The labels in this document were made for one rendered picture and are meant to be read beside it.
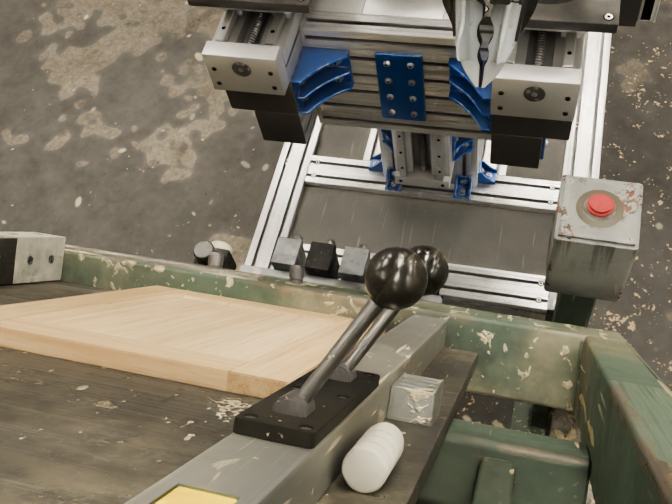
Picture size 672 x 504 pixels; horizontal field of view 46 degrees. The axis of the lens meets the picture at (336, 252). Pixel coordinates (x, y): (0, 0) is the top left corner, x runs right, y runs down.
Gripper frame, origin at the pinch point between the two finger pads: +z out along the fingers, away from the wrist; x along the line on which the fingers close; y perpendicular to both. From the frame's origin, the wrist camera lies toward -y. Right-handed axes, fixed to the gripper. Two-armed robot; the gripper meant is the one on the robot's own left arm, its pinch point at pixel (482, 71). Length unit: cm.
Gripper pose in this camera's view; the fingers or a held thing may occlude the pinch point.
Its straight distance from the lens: 82.6
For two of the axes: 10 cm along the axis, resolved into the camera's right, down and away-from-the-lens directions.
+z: 0.0, 8.5, 5.3
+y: -2.8, 5.1, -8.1
